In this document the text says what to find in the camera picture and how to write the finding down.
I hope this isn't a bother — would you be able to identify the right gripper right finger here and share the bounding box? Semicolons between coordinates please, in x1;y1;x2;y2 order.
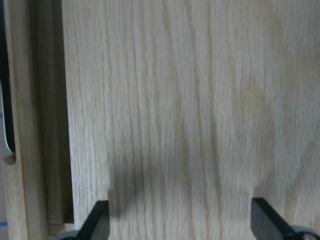
250;197;300;240

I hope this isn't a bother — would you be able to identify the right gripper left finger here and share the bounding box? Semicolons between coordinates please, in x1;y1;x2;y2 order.
76;200;111;240

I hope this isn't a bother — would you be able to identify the light wooden drawer cabinet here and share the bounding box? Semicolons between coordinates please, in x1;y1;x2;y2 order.
62;0;320;240

